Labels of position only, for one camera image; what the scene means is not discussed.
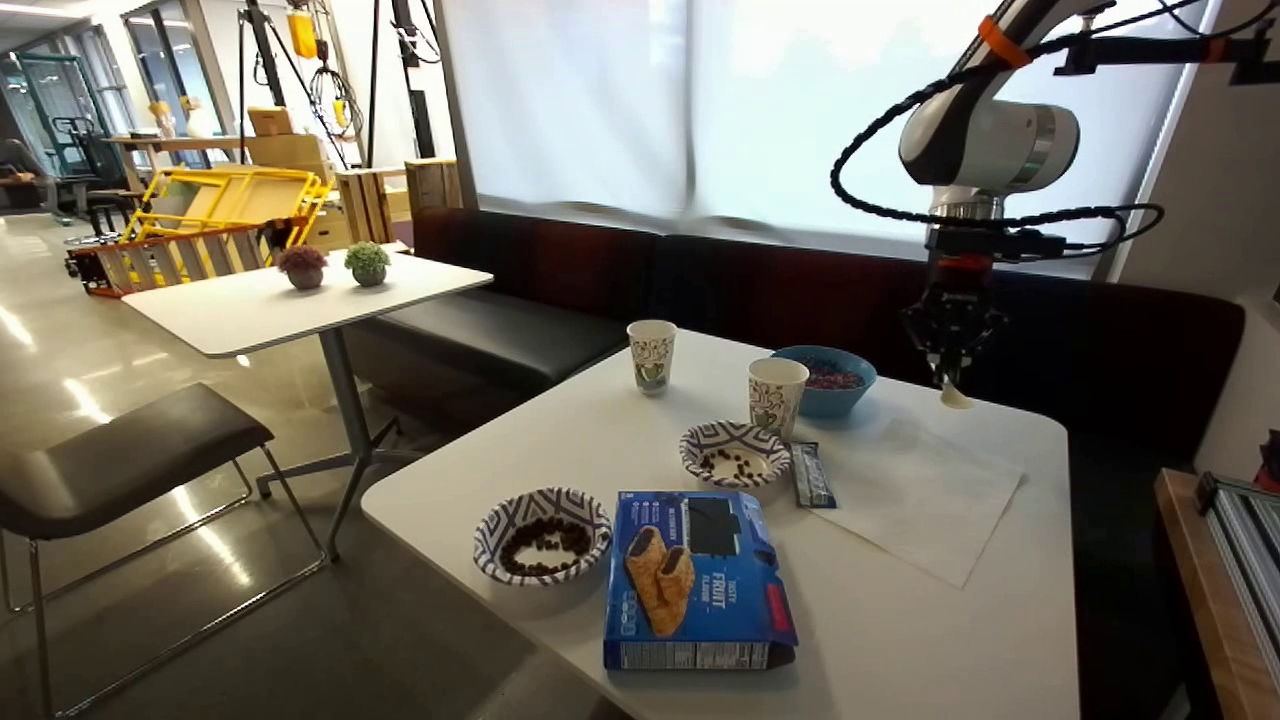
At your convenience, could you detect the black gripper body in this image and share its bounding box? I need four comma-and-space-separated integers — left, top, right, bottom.
904, 225, 1006, 353

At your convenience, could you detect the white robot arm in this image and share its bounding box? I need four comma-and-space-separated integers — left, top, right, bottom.
896, 0, 1112, 387

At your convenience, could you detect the blue bowl of candies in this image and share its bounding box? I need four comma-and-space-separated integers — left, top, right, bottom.
784, 346, 878, 420

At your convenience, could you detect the paper cup near bowl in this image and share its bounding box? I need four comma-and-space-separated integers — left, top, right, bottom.
747, 355, 808, 435

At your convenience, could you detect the patterned paper plate near cup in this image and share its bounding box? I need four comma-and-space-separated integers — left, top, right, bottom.
679, 420, 787, 491

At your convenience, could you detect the far paper cup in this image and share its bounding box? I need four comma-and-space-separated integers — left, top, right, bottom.
630, 321, 675, 395

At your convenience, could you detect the translucent white table mat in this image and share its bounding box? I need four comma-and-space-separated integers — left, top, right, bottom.
805, 403, 1029, 589

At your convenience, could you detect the black bench seat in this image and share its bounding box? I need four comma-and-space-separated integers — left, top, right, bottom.
408, 212, 1244, 720

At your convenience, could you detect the white window curtain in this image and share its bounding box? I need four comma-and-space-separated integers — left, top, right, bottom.
441, 0, 999, 260

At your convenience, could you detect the blue snack box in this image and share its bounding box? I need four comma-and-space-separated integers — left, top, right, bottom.
603, 491, 799, 672

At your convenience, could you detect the wooden shelf edge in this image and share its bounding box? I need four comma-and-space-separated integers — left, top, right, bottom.
1152, 467, 1280, 720

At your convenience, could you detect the patterned paper plate far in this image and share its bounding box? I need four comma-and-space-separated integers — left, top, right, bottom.
474, 490, 614, 589

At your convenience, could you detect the green potted plant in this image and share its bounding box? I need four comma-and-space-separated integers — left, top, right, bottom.
345, 245, 387, 290

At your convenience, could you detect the yellow cart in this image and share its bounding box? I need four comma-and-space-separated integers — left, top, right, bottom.
64, 163, 331, 295

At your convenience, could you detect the grey metal chair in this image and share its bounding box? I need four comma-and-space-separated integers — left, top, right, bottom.
0, 386, 323, 720

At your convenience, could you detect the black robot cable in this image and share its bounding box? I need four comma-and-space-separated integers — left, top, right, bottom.
829, 0, 1280, 260

